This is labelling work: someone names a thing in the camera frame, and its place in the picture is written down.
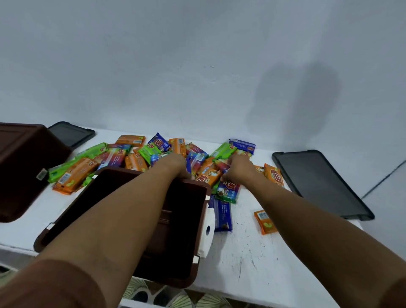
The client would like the person's right hand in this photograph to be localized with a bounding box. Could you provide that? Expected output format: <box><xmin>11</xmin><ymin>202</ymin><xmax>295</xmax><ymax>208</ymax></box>
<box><xmin>221</xmin><ymin>154</ymin><xmax>258</xmax><ymax>186</ymax></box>

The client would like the person's left hand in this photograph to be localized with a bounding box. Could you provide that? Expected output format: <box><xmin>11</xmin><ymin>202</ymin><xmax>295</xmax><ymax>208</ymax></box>
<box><xmin>154</xmin><ymin>153</ymin><xmax>192</xmax><ymax>181</ymax></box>

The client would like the pile of colourful snacks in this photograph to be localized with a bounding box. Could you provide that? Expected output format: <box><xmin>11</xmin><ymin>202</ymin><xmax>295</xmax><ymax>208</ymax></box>
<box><xmin>47</xmin><ymin>132</ymin><xmax>285</xmax><ymax>204</ymax></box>

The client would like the dark grey lid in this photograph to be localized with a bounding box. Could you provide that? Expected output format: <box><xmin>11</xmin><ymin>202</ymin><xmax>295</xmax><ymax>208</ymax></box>
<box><xmin>47</xmin><ymin>121</ymin><xmax>96</xmax><ymax>150</ymax></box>
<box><xmin>272</xmin><ymin>149</ymin><xmax>376</xmax><ymax>222</ymax></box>

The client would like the person's left forearm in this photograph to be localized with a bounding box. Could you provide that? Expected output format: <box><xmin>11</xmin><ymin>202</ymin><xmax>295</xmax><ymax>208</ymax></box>
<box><xmin>38</xmin><ymin>165</ymin><xmax>184</xmax><ymax>308</ymax></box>

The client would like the person's right forearm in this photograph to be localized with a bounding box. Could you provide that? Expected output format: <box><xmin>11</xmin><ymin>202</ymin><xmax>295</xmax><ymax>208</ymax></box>
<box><xmin>247</xmin><ymin>173</ymin><xmax>406</xmax><ymax>308</ymax></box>

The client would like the brown sleeve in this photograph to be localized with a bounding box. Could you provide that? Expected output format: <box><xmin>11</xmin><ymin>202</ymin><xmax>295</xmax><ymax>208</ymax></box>
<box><xmin>0</xmin><ymin>259</ymin><xmax>107</xmax><ymax>308</ymax></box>

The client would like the orange snack packet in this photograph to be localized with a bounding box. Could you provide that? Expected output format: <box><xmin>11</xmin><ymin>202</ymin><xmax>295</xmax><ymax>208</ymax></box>
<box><xmin>253</xmin><ymin>209</ymin><xmax>279</xmax><ymax>235</ymax></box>

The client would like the blue snack packet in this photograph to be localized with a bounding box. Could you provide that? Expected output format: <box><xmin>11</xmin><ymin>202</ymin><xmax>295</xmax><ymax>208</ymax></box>
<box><xmin>209</xmin><ymin>195</ymin><xmax>233</xmax><ymax>233</ymax></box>
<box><xmin>229</xmin><ymin>138</ymin><xmax>257</xmax><ymax>155</ymax></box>

